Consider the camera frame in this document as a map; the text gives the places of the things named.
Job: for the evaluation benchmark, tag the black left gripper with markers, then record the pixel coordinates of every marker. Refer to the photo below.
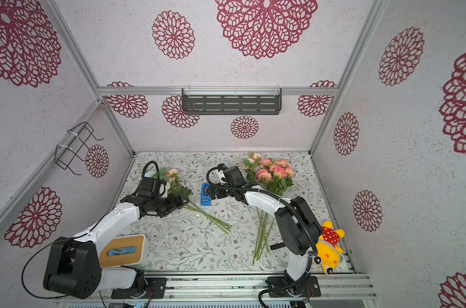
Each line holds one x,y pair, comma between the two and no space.
174,204

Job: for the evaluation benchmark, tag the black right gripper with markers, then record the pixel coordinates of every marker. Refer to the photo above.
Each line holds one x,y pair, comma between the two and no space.
213,190

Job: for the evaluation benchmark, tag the mixed pastel flower bouquet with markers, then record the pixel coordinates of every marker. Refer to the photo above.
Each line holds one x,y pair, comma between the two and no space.
177,187

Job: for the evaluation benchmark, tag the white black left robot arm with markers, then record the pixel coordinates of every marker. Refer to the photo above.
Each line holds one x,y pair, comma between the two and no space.
73,266

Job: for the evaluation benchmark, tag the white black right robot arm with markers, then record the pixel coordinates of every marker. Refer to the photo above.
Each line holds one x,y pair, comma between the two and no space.
298,226

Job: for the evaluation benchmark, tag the wooden lid tissue box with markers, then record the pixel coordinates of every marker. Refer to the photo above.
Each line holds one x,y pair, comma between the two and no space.
131,251

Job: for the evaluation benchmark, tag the pink rose bouquet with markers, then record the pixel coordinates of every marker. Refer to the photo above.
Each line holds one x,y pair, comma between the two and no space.
274,176

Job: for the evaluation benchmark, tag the black round knob tool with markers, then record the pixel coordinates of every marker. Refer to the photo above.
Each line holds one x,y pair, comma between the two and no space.
277,246

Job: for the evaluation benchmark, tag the yellow plush bear toy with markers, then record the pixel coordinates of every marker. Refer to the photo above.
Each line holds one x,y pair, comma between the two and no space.
330,253

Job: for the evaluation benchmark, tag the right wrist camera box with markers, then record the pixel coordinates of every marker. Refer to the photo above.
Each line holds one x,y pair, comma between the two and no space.
234,177

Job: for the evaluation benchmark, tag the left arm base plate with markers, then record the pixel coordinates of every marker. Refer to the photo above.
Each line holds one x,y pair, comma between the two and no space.
149,288

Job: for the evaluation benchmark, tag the grey wall shelf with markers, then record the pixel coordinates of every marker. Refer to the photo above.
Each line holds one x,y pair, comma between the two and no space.
231,102

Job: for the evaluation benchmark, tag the black wire wall rack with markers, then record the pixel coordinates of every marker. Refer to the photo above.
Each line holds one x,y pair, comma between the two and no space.
65,154

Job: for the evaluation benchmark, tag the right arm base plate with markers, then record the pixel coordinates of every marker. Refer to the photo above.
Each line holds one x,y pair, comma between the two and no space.
307,288

